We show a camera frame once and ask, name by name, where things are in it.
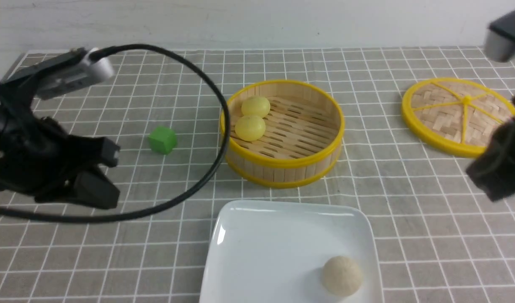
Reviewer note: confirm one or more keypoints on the yellow steamed bun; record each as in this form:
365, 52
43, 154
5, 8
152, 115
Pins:
250, 128
256, 106

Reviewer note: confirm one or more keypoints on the bamboo steamer basket yellow rim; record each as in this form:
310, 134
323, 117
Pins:
302, 140

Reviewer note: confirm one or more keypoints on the yellow steamed bun front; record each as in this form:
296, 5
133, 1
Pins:
250, 128

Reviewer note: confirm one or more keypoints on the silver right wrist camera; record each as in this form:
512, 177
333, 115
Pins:
499, 43

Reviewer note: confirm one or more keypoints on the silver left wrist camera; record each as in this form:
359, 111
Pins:
60, 75

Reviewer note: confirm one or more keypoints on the grey checked tablecloth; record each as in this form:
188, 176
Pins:
438, 238

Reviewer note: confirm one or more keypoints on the white square plate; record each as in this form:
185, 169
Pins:
275, 252

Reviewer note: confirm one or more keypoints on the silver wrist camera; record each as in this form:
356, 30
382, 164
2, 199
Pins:
60, 75
499, 43

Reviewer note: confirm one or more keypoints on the bamboo steamer lid yellow rim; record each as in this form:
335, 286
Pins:
454, 115

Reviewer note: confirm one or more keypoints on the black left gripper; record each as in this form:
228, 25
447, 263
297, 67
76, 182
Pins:
39, 158

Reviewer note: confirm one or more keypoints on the beige steamed bun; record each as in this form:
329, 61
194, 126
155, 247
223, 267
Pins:
341, 276

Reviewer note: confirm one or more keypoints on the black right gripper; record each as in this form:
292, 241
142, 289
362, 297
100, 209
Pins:
493, 172

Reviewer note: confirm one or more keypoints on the green cube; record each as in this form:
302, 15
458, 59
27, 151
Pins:
162, 140

